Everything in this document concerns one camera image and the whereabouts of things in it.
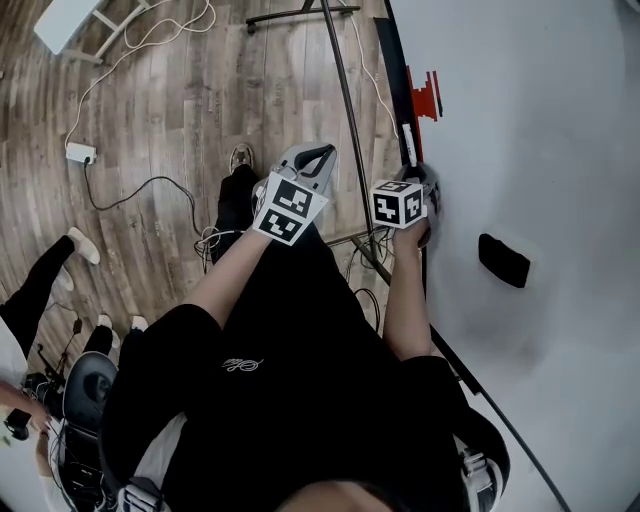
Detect black cable bundle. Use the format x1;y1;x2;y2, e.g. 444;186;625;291
344;234;396;331

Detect person's black trousers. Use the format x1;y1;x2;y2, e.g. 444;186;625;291
209;164;386;341

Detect long looped white cable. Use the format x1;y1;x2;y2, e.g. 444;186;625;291
64;0;217;151

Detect right grey harness strap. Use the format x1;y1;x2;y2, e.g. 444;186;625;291
459;446;501;506

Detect left grey harness strap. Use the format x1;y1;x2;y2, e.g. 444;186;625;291
117;477;166;512

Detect white power strip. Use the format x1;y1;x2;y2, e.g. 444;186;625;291
64;141;99;165

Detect thin white cable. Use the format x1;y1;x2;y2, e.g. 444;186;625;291
344;0;401;136

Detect black swivel chair seat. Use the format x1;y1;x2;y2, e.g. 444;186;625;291
62;351;121;426

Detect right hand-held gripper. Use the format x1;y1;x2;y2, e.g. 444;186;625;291
370;163;444;246

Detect black power cable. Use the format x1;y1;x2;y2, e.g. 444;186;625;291
82;160;211;251

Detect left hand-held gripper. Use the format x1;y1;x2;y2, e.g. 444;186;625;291
252;143;338;249

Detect black metal tripod stand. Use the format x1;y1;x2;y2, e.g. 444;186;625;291
245;0;401;287

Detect red marker holder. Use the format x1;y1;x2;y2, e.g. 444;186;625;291
405;64;444;123

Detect black rectangular block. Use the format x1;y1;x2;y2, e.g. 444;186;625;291
477;232;531;290

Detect person's left shoe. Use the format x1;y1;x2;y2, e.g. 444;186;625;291
228;142;257;176

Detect grey harness strap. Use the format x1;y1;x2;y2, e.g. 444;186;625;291
459;446;501;506
117;477;166;512

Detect white stool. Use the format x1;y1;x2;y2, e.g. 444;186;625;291
33;0;151;65

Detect person's black shirt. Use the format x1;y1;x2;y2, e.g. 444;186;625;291
99;299;511;512

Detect person's right forearm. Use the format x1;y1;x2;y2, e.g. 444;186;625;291
382;222;434;362

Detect person's left forearm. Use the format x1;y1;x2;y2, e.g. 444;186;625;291
182;227;274;331

